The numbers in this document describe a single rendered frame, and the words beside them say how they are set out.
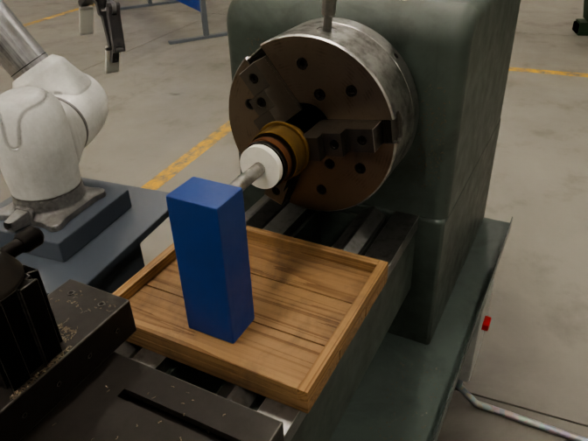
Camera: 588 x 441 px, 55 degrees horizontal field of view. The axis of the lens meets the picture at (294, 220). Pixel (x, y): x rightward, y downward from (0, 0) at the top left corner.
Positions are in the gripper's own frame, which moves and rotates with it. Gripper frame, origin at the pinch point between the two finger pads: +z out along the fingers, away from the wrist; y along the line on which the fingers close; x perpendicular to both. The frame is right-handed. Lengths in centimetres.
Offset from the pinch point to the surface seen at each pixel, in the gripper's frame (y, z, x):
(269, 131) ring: -56, -27, -2
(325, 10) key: -46, -39, -16
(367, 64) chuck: -56, -36, -17
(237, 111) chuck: -42.0, -17.0, -6.9
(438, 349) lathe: -91, 19, -38
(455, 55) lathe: -59, -37, -35
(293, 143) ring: -59, -27, -4
